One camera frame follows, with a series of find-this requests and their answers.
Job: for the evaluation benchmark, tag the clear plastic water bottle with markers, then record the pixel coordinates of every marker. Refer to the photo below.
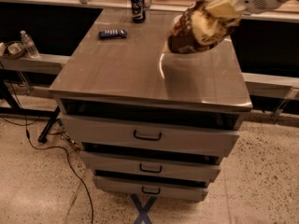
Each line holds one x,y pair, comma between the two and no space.
29,45

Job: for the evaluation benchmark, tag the grey drawer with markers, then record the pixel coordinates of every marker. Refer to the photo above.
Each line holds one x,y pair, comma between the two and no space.
123,133
151,189
129,165

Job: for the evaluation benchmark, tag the top grey drawer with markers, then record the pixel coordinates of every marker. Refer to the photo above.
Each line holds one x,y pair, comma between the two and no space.
123,133

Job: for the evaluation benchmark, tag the white bowl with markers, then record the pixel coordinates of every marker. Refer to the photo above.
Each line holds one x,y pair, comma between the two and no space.
176,19

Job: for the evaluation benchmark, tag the blue soda can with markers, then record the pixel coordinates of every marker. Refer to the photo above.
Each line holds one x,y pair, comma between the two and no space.
138,10

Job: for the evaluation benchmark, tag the middle grey drawer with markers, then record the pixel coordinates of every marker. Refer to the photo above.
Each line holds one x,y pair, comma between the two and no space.
129,165

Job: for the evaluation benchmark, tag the small round basket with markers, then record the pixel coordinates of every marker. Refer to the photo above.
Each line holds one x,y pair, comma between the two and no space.
12,50

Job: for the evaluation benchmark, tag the grey drawer cabinet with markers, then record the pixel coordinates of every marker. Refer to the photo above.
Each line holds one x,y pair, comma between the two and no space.
133,79

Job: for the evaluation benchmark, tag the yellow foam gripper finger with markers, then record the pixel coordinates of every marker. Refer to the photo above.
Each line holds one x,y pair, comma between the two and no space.
225,8

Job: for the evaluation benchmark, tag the bottom grey drawer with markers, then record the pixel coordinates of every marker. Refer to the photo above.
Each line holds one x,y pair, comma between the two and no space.
151,189

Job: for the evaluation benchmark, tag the grey side shelf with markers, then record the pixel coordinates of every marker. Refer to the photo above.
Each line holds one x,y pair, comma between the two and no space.
45,64

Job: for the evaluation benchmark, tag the brown sea salt chip bag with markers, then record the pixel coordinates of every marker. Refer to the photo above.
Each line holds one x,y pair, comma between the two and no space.
197,30

